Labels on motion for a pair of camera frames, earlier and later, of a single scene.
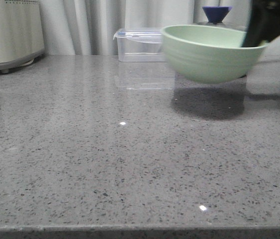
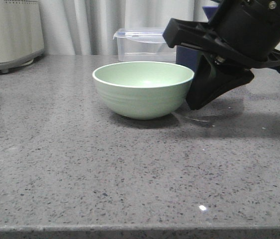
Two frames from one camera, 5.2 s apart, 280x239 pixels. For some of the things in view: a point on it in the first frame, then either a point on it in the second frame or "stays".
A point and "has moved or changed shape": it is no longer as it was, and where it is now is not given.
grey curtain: (87, 27) stays
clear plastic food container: (140, 45) stays
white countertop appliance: (11, 34) stays
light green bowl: (205, 54) has moved or changed shape
